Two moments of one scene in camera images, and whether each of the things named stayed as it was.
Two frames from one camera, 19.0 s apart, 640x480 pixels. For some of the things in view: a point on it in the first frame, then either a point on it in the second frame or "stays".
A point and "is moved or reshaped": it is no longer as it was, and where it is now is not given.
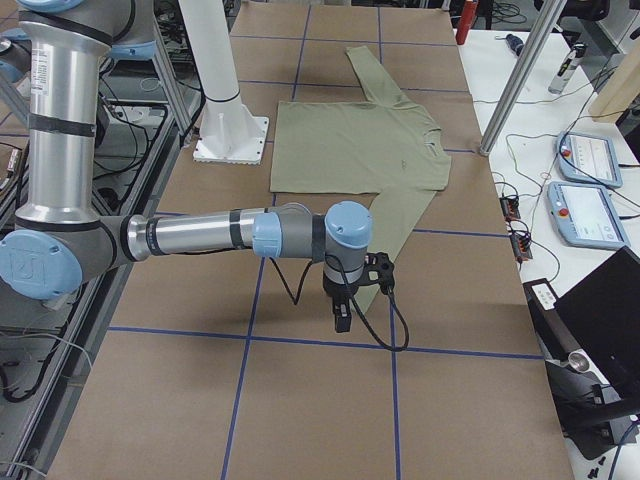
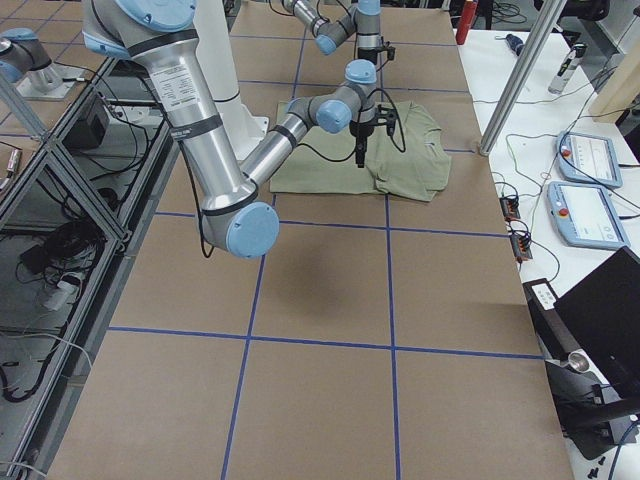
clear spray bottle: x=562 y=76 stays
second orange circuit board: x=521 y=244 stays
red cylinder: x=469 y=14 stays
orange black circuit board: x=510 y=208 stays
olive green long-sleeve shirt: x=383 y=145 is moved or reshaped
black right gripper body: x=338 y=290 → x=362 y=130
